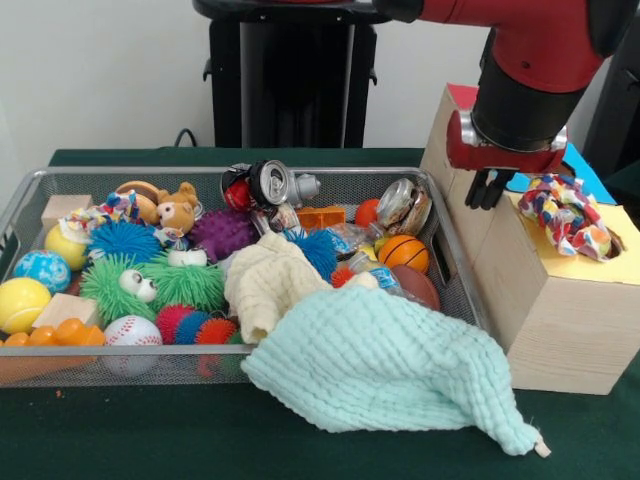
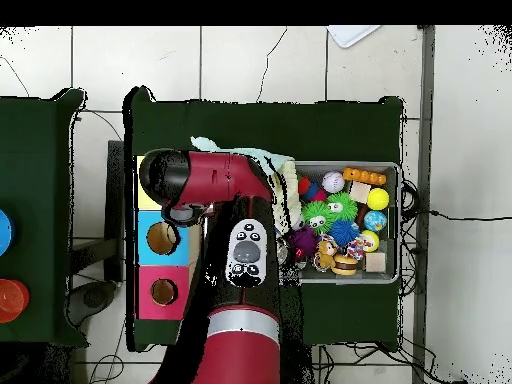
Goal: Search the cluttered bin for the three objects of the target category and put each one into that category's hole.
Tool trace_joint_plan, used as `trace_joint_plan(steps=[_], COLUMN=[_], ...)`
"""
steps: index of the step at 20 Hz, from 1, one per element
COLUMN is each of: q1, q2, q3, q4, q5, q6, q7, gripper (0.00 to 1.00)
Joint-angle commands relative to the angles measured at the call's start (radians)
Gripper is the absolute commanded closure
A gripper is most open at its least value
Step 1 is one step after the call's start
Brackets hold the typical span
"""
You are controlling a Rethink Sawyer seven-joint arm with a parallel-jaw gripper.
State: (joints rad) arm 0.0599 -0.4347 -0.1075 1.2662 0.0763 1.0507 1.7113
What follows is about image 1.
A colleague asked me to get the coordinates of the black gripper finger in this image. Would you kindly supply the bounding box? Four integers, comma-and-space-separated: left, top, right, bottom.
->
464, 170, 490, 209
482, 170, 515, 209

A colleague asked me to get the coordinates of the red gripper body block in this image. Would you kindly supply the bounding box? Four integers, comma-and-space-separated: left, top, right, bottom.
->
446, 109, 569, 174

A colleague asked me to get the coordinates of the colourful dotted cloth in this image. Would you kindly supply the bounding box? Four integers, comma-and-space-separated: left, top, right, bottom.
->
59, 190, 142, 232
517, 173, 614, 262

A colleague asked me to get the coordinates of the mint green waffle cloth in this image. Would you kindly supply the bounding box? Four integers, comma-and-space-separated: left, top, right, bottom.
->
240, 285, 551, 457

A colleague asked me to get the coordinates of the cream waffle cloth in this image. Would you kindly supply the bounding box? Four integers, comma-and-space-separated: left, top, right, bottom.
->
224, 230, 334, 345

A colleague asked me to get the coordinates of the wooden box with three holes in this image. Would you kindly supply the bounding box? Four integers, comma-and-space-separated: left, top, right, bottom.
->
419, 82, 640, 396

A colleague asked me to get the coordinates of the black upright stand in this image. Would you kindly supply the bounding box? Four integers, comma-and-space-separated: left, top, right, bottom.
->
582, 47, 640, 176

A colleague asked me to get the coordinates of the purple spiky ball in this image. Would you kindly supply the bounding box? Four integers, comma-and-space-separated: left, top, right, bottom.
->
188, 207, 259, 264

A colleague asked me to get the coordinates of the green fuzzy toy with eyes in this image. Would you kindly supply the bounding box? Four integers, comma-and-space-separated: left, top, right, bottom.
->
144, 248, 226, 314
79, 254, 159, 324

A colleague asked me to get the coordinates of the small brown teddy bear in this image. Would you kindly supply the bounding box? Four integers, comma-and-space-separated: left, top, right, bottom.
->
157, 181, 201, 235

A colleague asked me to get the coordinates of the blue spiky rubber ball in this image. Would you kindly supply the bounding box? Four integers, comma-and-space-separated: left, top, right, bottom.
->
87, 219, 164, 264

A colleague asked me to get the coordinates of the white baseball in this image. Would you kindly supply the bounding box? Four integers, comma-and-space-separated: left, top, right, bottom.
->
103, 314, 164, 376

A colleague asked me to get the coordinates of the blue globe ball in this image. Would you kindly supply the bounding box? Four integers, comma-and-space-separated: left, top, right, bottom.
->
13, 249, 73, 295

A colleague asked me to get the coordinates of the yellow tennis ball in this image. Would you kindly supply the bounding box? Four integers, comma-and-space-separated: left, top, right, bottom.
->
0, 277, 53, 335

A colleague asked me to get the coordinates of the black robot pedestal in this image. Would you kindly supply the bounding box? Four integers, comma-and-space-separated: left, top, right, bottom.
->
192, 0, 396, 149

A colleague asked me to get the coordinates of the shallow wire mesh bin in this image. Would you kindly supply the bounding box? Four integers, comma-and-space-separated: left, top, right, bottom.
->
0, 166, 494, 389

